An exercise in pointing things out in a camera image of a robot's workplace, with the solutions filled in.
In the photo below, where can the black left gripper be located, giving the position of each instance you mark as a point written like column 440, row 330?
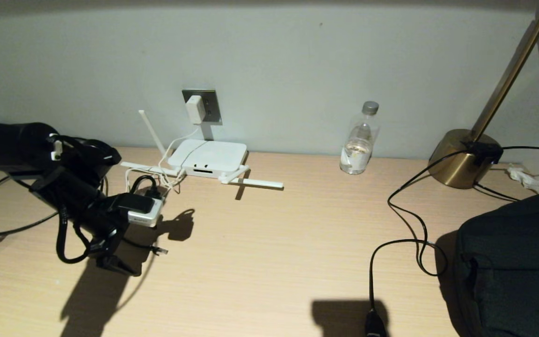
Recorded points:
column 77, row 201

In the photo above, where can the white router with antennas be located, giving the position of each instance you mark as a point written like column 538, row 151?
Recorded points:
column 208, row 157

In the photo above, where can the clear plastic water bottle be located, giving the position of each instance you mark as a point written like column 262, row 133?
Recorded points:
column 356, row 150

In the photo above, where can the brass desk lamp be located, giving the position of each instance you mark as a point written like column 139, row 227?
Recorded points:
column 456, row 161

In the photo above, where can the black fabric backpack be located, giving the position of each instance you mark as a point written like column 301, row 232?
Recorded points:
column 513, row 271

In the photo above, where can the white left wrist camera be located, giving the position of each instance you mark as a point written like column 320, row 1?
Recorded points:
column 145, row 216

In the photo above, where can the grey wall socket plate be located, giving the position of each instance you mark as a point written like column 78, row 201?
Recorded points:
column 213, row 107

